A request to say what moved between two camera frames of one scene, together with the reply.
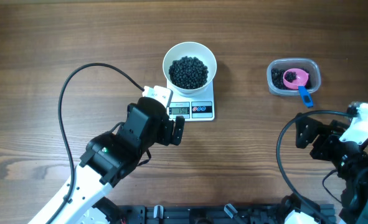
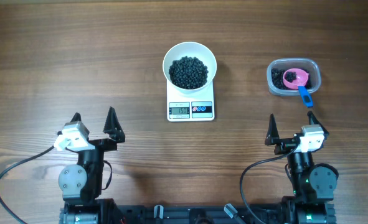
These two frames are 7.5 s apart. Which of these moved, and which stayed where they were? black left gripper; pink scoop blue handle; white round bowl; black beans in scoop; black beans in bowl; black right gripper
Moved: black left gripper; black right gripper
Stayed: black beans in bowl; white round bowl; pink scoop blue handle; black beans in scoop
